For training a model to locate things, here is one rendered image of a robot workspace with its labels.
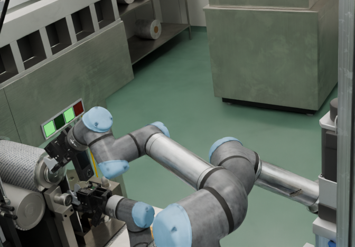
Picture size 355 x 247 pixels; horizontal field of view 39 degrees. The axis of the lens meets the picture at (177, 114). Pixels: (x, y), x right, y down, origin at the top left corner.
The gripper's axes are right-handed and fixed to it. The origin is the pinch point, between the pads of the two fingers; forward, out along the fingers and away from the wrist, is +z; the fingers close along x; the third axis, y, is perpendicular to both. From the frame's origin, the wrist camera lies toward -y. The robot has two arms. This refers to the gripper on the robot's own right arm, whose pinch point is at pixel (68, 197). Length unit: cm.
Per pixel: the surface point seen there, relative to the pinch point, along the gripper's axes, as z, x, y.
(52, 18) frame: 30, -41, 51
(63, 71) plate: 30, -40, 28
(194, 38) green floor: 200, -416, -109
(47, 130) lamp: 29.4, -22.8, 9.3
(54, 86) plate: 30, -33, 24
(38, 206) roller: -2.3, 14.5, 7.4
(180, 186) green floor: 56, -142, -109
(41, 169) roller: -3.4, 9.9, 19.4
